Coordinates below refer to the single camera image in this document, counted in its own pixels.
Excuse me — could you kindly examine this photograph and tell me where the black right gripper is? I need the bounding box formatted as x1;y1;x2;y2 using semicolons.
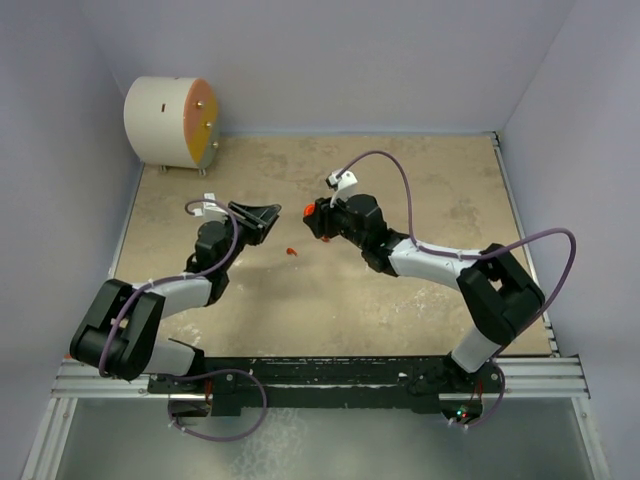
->
306;189;368;250

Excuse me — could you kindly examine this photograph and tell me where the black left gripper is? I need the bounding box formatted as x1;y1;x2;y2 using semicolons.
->
219;202;279;271

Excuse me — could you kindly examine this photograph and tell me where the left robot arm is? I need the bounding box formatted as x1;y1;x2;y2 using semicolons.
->
69;199;281;392

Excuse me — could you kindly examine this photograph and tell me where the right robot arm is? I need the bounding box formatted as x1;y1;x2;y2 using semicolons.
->
303;194;545;391

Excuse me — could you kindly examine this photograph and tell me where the round tricolour drawer cabinet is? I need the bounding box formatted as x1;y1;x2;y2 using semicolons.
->
123;76;220;175

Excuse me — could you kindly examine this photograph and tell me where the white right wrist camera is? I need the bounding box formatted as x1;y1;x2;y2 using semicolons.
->
326;170;358;208

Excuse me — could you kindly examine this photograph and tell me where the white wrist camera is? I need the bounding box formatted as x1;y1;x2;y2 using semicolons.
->
193;193;228;223
326;170;358;208

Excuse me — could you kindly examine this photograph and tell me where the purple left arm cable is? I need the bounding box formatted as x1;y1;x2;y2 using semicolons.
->
97;198;269;442

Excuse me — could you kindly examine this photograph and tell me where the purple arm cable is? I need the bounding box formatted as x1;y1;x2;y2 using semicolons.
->
97;198;269;442
339;151;577;430

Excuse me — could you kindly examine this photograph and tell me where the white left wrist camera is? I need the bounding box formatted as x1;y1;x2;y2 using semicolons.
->
193;193;228;223

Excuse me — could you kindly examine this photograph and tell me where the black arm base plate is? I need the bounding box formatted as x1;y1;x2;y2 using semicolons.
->
148;355;505;417

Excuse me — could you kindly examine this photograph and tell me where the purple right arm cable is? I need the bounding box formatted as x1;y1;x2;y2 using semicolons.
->
339;151;577;430

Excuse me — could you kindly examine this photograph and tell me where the aluminium rail frame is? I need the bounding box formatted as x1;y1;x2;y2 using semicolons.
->
19;130;611;480

